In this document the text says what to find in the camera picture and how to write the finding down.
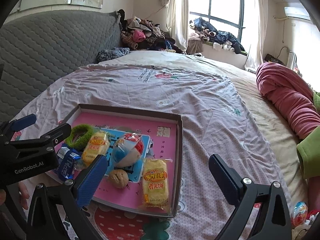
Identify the blue cookie snack packet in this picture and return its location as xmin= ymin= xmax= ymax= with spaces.
xmin=54 ymin=143 xmax=81 ymax=181

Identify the yellow rice cracker packet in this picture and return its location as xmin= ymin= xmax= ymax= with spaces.
xmin=81 ymin=131 xmax=110 ymax=167
xmin=138 ymin=158 xmax=172 ymax=213

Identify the brown walnut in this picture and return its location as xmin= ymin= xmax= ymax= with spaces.
xmin=108 ymin=169 xmax=129 ymax=189

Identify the person left hand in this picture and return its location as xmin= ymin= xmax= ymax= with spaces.
xmin=0 ymin=180 xmax=30 ymax=212

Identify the small wrapped egg toy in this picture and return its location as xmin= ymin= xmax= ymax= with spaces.
xmin=291 ymin=202 xmax=308 ymax=228

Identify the grey quilted headboard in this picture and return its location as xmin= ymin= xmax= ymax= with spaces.
xmin=1 ymin=10 xmax=121 ymax=122

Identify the blue white egg toy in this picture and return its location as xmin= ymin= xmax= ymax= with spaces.
xmin=111 ymin=133 xmax=144 ymax=168

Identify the green cloth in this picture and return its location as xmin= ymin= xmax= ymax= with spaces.
xmin=293 ymin=91 xmax=319 ymax=179

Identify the dark shallow box tray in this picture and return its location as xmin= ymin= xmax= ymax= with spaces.
xmin=61 ymin=104 xmax=183 ymax=218

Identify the dark floral pillow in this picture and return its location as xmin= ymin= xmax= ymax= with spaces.
xmin=97 ymin=47 xmax=130 ymax=63

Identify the pink strawberry bed sheet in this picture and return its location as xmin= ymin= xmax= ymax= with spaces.
xmin=10 ymin=51 xmax=301 ymax=240

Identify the pink rolled blanket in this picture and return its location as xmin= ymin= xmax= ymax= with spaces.
xmin=256 ymin=62 xmax=319 ymax=210

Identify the clothes pile on chair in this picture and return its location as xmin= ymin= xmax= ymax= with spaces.
xmin=117 ymin=9 xmax=185 ymax=54

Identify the cream window curtain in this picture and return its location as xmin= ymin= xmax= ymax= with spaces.
xmin=160 ymin=0 xmax=189 ymax=51

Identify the clothes pile on windowsill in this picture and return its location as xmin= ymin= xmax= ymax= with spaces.
xmin=188 ymin=17 xmax=247 ymax=56

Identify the white air conditioner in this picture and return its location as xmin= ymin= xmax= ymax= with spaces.
xmin=284 ymin=7 xmax=311 ymax=21

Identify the green fuzzy hair ring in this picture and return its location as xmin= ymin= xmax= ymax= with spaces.
xmin=64 ymin=123 xmax=97 ymax=152

